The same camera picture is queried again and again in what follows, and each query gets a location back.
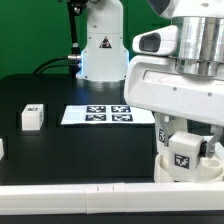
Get white front rail wall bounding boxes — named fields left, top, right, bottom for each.
left=0, top=182, right=224, bottom=215

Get black cables at base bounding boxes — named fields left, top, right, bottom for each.
left=31, top=54, right=83, bottom=76

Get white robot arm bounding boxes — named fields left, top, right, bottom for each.
left=77, top=0, right=224, bottom=157

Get white sheet with four tags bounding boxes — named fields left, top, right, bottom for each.
left=61, top=105, right=154, bottom=125

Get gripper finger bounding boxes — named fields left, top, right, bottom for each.
left=200, top=125, right=224, bottom=158
left=160, top=114, right=175, bottom=146

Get white block at left edge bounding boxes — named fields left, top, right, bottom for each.
left=0, top=138, right=4, bottom=161

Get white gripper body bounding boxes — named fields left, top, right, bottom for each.
left=124, top=56, right=224, bottom=127

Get white round stool seat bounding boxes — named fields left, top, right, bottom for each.
left=154, top=152, right=224, bottom=183

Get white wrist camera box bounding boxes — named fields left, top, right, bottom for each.
left=132, top=25, right=178, bottom=56

